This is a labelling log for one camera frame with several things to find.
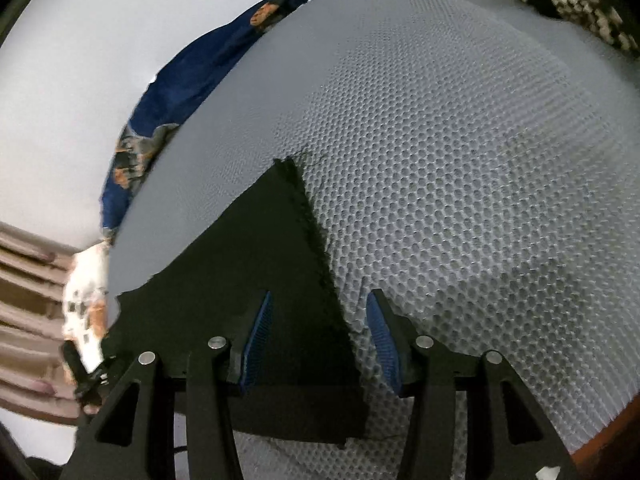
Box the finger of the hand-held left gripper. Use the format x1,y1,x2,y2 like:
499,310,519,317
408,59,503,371
61,340,118,415

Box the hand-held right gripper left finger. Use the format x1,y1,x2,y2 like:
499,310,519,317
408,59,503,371
59,290,275,480

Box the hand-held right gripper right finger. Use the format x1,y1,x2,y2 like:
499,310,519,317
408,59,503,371
365,288,587,480

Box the black pants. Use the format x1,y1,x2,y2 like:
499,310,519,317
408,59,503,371
102,156,372,450

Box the white floral pillow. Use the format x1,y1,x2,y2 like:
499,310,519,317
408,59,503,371
61,241,112,372

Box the beige curtain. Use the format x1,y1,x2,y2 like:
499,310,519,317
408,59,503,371
0,219,87,423

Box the grey mesh mat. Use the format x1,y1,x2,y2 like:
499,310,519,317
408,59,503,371
107,0,640,480

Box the blue floral blanket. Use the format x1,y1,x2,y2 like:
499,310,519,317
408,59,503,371
97,0,326,246

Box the brown wooden bed frame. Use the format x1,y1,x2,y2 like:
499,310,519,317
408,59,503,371
567,395,640,480

